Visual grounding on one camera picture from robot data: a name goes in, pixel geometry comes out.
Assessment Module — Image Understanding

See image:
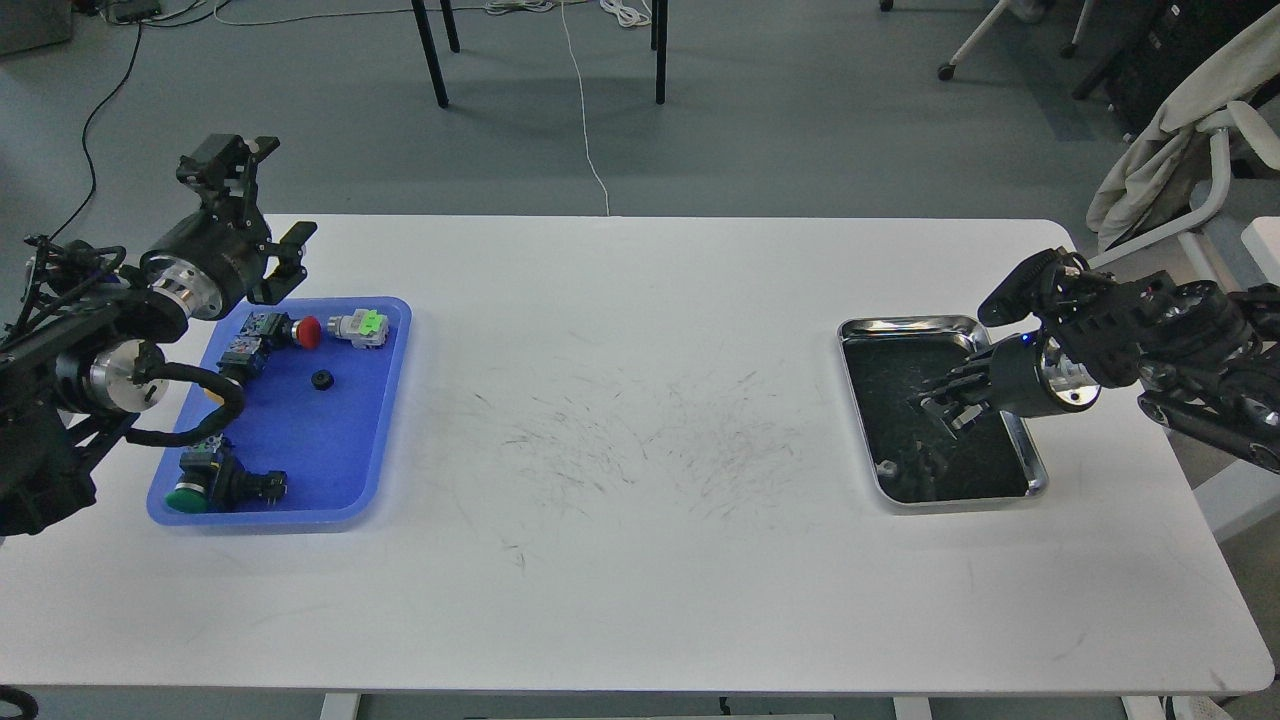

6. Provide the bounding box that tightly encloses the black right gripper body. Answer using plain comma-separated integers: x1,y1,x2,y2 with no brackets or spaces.
986,334,1101,416

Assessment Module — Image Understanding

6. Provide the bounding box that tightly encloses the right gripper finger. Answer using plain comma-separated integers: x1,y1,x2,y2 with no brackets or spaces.
920,363,992,401
911,392,1001,433

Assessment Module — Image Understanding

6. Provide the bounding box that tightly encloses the small black gear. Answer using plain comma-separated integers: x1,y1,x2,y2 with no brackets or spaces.
308,369,335,391

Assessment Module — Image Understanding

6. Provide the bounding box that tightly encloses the black table leg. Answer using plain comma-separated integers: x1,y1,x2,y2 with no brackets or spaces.
650,0,669,106
410,0,461,109

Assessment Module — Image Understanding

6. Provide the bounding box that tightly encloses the red push button switch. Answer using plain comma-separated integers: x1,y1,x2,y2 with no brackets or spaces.
237,313,323,350

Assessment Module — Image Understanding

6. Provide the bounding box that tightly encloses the blue plastic tray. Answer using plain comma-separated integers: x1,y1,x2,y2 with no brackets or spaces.
146,296,412,534

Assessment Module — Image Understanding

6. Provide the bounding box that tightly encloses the green push button switch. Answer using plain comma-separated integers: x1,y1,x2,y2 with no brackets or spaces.
163,436,288,514

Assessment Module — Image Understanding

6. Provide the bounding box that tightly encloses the white office chair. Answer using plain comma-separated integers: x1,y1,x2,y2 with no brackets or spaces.
1091,101,1279,292

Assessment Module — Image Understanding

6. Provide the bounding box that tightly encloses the black table leg right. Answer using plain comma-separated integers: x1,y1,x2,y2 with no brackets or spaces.
650,0,669,106

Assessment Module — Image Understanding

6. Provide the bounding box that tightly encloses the grey green switch module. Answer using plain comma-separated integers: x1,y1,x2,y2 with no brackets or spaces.
325,307,390,350

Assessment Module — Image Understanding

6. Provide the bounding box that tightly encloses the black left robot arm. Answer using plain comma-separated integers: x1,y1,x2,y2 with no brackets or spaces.
1,135,316,537

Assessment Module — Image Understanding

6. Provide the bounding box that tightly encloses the black floor cable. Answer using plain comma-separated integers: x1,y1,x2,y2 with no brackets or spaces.
45,0,216,243

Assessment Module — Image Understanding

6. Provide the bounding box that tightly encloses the yellow push button switch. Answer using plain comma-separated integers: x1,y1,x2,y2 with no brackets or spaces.
216,334,268,388

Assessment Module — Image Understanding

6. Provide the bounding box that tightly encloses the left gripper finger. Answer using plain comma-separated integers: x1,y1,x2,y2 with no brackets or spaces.
175,135,280,225
248,222,317,306

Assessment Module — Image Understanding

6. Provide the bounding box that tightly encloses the white floor cable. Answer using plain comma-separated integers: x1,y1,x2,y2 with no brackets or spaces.
485,0,653,217

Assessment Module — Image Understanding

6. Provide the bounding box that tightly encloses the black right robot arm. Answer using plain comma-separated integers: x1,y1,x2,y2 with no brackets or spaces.
916,249,1279,471

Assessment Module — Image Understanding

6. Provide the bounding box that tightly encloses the black table leg left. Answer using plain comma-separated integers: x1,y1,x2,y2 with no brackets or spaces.
410,0,461,109

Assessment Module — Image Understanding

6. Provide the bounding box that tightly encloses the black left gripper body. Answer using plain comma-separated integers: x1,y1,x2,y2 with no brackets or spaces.
140,211,271,320

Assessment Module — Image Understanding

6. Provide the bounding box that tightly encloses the beige cloth on chair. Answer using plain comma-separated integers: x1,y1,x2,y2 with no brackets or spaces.
1085,3,1279,250

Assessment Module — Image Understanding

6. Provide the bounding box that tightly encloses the steel metal tray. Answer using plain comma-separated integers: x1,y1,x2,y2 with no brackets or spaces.
837,315,1050,512

